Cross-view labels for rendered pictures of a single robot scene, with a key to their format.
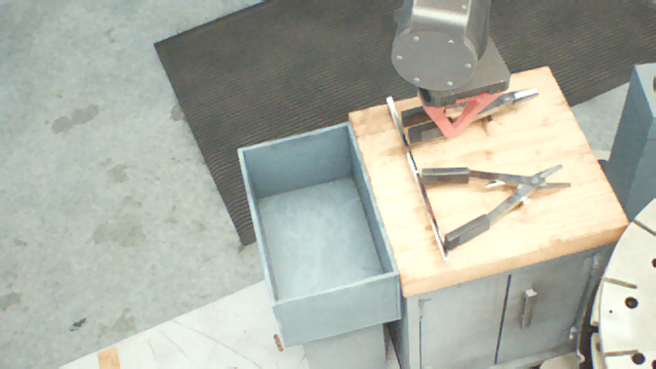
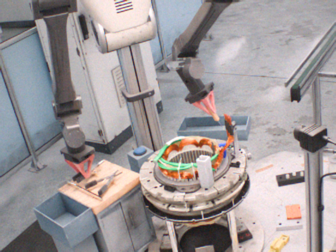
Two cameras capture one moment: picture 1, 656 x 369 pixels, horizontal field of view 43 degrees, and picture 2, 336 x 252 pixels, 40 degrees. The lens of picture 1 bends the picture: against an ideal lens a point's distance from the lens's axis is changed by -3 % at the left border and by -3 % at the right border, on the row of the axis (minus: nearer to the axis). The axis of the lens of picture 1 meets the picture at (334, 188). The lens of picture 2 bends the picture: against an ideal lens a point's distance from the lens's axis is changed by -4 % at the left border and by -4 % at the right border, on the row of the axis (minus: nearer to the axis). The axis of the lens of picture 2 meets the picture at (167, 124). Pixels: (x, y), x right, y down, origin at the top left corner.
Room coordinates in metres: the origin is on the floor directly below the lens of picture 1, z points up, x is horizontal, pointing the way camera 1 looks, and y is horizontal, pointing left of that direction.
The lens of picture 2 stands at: (-0.75, 0.41, 1.86)
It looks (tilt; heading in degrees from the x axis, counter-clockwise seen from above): 27 degrees down; 324
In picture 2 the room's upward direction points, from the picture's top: 12 degrees counter-clockwise
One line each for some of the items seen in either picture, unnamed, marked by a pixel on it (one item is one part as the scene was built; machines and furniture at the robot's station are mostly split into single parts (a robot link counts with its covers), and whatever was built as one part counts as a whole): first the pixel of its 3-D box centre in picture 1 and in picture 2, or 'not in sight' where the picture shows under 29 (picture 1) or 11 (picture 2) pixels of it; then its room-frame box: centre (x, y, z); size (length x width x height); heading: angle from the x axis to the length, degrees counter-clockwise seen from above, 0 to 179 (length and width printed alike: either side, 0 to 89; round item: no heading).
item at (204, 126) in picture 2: not in sight; (218, 156); (0.39, -0.60, 0.92); 0.25 x 0.11 x 0.28; 33
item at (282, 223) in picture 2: not in sight; (288, 216); (0.07, -0.59, 0.79); 0.12 x 0.09 x 0.02; 131
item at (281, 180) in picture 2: not in sight; (296, 177); (0.18, -0.79, 0.79); 0.15 x 0.05 x 0.02; 49
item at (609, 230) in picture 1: (481, 173); (99, 185); (0.43, -0.13, 1.05); 0.20 x 0.19 x 0.02; 96
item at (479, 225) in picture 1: (467, 231); (102, 189); (0.36, -0.10, 1.09); 0.04 x 0.01 x 0.02; 111
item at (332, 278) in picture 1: (329, 285); (74, 243); (0.42, 0.02, 0.92); 0.17 x 0.11 x 0.28; 6
